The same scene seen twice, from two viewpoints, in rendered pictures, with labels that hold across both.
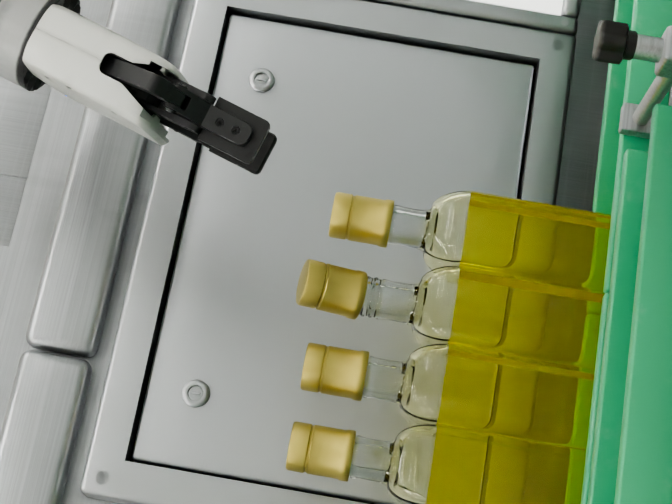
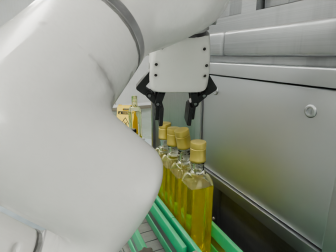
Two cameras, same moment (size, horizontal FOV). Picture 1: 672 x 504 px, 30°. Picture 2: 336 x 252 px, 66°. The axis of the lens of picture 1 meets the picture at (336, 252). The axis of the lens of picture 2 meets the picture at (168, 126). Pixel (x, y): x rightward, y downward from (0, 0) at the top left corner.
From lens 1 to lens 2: 100 cm
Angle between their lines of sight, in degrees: 85
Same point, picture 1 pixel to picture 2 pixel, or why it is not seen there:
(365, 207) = (191, 153)
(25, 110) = not seen: outside the picture
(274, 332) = (228, 114)
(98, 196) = (262, 42)
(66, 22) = not seen: hidden behind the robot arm
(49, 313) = (230, 37)
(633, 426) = not seen: hidden behind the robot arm
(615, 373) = (153, 209)
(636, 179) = (177, 244)
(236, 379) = (218, 103)
